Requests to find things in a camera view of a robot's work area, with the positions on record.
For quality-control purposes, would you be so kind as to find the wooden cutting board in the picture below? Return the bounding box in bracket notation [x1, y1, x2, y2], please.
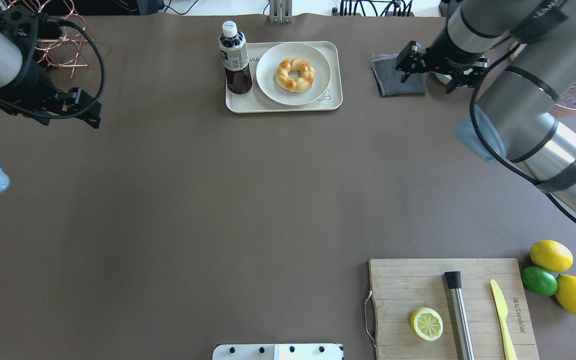
[369, 258, 540, 360]

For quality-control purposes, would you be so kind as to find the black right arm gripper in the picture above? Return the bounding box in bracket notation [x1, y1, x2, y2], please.
[395, 41, 485, 94]

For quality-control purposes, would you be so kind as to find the white round plate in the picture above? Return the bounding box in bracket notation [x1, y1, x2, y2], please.
[256, 42, 332, 106]

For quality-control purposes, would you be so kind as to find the mint green bowl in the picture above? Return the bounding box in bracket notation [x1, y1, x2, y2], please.
[434, 71, 453, 85]

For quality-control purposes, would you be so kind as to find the glazed twisted ring donut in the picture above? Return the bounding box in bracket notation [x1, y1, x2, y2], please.
[274, 57, 316, 93]

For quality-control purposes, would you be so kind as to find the cream rabbit tray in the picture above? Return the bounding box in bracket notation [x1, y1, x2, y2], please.
[225, 41, 343, 114]

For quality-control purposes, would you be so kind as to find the yellow plastic knife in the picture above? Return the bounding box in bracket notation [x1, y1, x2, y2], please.
[490, 279, 518, 360]

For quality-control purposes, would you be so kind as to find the dark tea bottle on tray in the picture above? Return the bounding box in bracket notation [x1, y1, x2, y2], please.
[218, 20, 253, 95]

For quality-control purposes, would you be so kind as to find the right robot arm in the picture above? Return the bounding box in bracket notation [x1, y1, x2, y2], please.
[396, 0, 576, 215]

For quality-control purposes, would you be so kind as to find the copper wire bottle rack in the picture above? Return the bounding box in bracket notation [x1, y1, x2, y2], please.
[3, 0, 91, 79]

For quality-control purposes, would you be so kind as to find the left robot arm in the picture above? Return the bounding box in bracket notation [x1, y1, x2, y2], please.
[0, 5, 106, 129]

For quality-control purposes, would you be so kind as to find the green lime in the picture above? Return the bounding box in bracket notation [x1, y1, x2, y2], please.
[521, 265, 558, 297]

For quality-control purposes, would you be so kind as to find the dark grey folded cloth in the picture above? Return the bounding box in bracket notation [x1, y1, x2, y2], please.
[370, 54, 428, 97]

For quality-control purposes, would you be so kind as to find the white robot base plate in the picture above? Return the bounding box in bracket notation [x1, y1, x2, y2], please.
[212, 342, 345, 360]

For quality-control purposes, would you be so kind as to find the half lemon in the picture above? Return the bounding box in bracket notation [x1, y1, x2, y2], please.
[410, 307, 444, 341]

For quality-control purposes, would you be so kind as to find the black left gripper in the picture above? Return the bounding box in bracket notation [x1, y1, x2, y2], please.
[0, 63, 102, 129]

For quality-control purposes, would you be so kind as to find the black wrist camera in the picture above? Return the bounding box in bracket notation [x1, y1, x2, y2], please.
[0, 5, 64, 58]

